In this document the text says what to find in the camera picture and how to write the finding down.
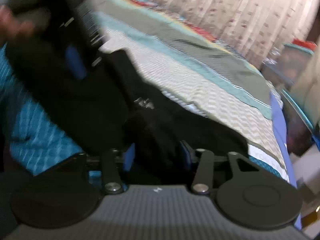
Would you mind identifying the red floral blanket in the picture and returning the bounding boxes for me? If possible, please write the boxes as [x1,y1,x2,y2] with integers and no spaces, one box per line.
[77,0,225,43]

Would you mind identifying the black pants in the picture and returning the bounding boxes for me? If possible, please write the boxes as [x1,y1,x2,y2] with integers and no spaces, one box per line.
[6,34,250,187]

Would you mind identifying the clear plastic storage box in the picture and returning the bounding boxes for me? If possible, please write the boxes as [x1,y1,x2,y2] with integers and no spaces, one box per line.
[260,39,320,155]

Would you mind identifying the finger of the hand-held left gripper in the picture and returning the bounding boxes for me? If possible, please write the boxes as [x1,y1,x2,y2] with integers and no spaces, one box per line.
[64,45,88,81]

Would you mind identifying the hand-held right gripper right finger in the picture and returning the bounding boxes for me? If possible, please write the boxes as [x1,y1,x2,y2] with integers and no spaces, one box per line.
[179,140,262,195]

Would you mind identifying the teal grey patterned bedsheet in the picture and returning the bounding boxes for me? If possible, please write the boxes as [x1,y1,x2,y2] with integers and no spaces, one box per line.
[0,0,290,183]

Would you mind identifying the purple cloth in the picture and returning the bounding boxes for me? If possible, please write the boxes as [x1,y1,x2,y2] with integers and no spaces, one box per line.
[270,90,298,189]

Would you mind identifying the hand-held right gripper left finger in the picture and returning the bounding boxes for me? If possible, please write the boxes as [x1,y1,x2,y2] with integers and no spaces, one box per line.
[81,143,137,194]

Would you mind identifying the person's left hand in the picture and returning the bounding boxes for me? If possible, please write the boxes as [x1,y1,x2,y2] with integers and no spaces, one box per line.
[0,5,35,46]

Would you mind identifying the leaf print curtain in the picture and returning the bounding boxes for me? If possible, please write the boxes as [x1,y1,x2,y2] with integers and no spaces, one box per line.
[110,0,318,65]

